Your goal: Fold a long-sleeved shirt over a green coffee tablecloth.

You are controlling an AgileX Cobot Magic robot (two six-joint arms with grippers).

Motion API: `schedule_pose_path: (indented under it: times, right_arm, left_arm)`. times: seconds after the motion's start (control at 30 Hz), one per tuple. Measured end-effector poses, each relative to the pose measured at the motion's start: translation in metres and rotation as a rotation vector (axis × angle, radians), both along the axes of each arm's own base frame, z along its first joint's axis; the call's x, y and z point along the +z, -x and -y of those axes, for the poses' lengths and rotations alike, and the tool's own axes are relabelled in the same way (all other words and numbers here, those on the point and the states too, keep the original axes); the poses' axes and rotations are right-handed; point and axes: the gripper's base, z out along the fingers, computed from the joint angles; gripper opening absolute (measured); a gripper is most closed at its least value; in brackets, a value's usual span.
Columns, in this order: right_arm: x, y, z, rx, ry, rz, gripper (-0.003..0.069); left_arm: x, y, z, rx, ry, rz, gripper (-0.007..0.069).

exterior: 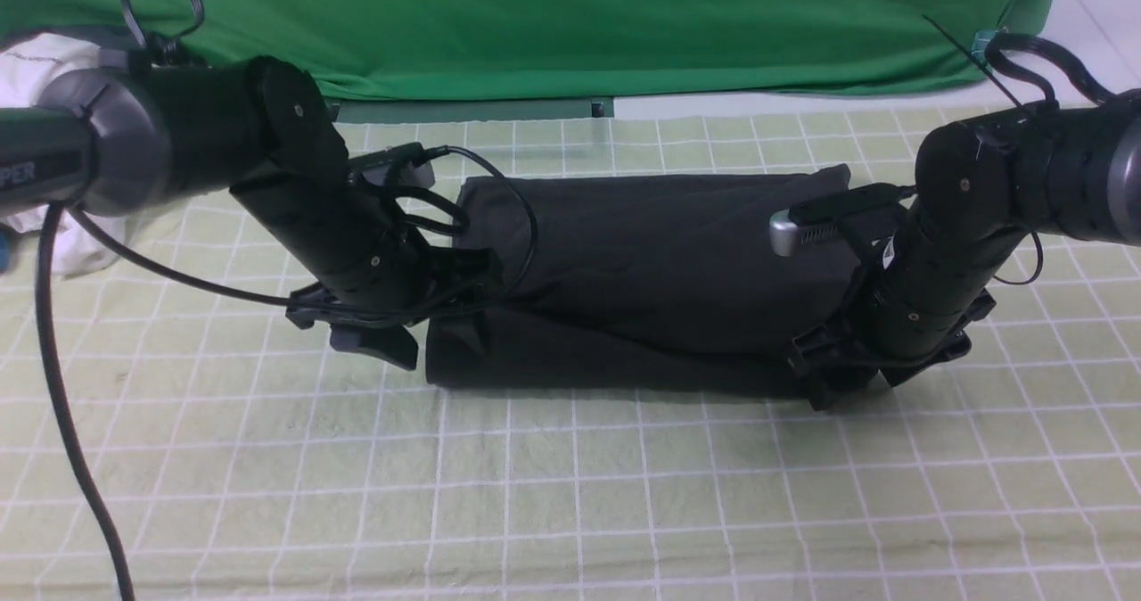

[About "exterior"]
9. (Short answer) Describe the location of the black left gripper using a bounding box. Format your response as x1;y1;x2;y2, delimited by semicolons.
285;228;505;371

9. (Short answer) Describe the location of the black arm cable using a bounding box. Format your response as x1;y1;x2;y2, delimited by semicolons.
34;0;540;601
923;14;1120;286

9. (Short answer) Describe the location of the teal binder clip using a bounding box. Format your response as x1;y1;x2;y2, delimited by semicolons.
970;29;1008;63

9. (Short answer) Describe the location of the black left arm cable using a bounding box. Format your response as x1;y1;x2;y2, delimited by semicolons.
34;0;540;601

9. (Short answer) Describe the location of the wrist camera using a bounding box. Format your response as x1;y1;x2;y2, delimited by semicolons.
348;143;448;189
769;182;916;257

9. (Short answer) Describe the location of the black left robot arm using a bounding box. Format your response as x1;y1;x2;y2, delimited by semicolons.
1;57;503;369

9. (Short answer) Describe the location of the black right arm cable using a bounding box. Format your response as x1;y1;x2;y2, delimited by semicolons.
923;14;1120;286

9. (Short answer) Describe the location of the blue object at edge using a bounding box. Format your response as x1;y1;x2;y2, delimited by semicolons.
0;226;17;275

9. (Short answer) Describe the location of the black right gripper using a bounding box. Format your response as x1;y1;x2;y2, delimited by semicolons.
787;291;995;411

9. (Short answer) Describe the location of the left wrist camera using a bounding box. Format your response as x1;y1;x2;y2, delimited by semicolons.
348;143;448;189

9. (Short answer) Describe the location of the green checkered table mat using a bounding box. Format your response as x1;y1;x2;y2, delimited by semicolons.
0;100;1141;601

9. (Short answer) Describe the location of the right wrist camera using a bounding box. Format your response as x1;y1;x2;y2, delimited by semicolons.
769;182;916;257

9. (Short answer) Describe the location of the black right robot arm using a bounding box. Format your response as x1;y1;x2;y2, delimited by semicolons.
770;90;1140;411

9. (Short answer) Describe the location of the green metal base bracket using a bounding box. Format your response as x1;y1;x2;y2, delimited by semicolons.
325;97;614;125

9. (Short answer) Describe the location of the white crumpled garment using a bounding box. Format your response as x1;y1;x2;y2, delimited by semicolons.
1;32;102;243

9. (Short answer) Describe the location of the green backdrop cloth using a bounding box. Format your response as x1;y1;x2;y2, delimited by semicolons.
0;0;1065;103

